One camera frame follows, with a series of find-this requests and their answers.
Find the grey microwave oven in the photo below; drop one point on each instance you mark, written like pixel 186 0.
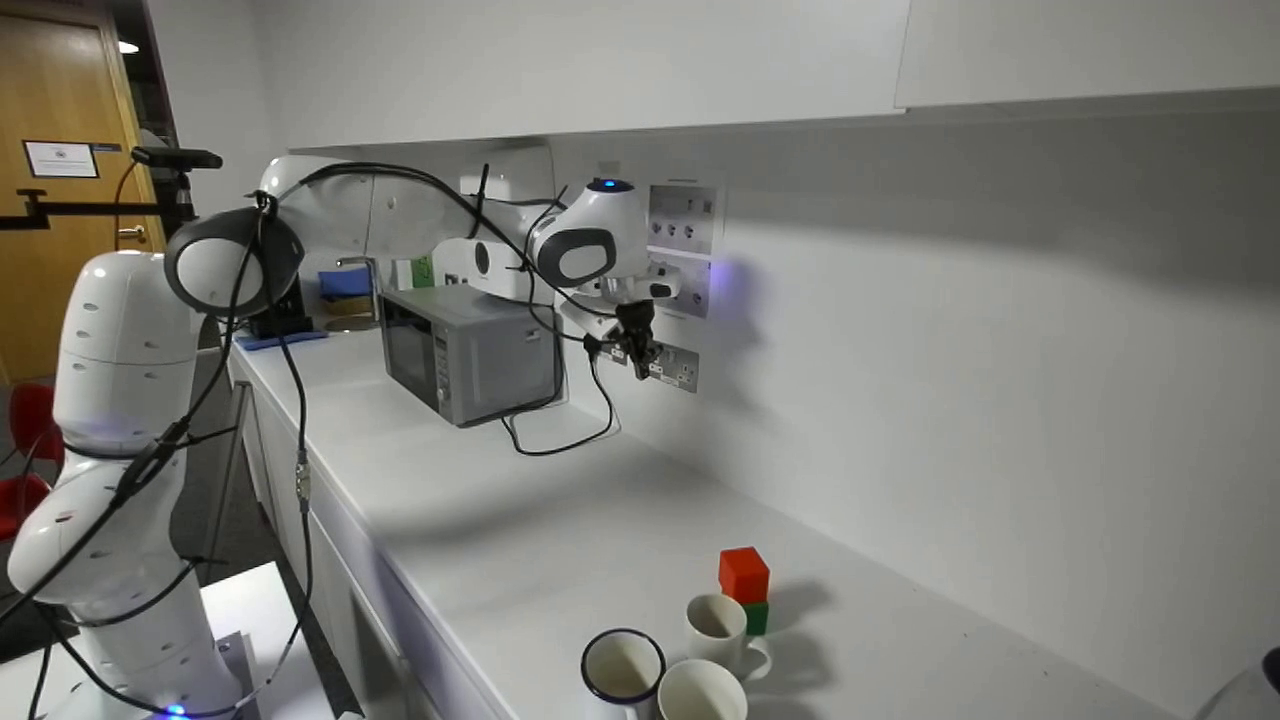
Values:
pixel 467 355

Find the white mug front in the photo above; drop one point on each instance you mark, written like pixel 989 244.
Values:
pixel 701 690

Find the blue box stack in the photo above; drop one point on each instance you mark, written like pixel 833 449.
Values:
pixel 347 299

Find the white mug dark rim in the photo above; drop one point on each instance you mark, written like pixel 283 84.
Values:
pixel 620 673

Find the black camera stand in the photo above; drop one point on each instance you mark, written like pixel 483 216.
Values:
pixel 168 205

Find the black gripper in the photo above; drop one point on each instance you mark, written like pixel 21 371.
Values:
pixel 632 343

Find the white paper notice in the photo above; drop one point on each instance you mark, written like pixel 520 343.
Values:
pixel 62 163

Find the wall socket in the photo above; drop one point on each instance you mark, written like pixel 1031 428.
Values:
pixel 680 371

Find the white mug with handle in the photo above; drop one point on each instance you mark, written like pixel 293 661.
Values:
pixel 718 630

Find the red cube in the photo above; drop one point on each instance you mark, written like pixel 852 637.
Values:
pixel 746 573

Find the upper white wall cabinet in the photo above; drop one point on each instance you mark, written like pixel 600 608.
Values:
pixel 469 69

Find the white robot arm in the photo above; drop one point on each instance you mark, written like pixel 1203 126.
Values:
pixel 124 396

